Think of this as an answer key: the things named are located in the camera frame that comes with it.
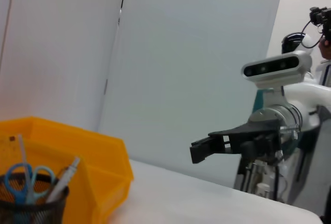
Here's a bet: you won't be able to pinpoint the black headset with cable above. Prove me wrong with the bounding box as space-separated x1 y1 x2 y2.
299 6 331 49

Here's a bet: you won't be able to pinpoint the metal equipment stand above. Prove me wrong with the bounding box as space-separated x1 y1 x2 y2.
234 154 288 202

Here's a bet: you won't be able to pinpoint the silver camera mount bracket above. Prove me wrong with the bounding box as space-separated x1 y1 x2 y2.
262 85 285 106

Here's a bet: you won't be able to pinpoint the yellow plastic bin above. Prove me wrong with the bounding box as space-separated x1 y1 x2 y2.
0 116 134 224

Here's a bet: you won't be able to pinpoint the person in white coat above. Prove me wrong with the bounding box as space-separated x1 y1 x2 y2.
314 36 331 88

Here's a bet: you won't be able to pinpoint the grey silver pen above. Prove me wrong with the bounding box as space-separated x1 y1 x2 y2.
45 156 81 204

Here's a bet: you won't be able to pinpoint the blue scissors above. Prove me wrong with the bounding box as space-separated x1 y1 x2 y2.
4 163 56 205

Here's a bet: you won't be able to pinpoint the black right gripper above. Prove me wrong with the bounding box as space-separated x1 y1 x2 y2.
190 119 282 164

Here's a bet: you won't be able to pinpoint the black mesh pen holder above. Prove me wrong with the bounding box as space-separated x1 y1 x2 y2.
0 173 70 224

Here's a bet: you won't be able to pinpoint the teal office chair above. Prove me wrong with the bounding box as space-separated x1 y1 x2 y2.
252 89 265 121

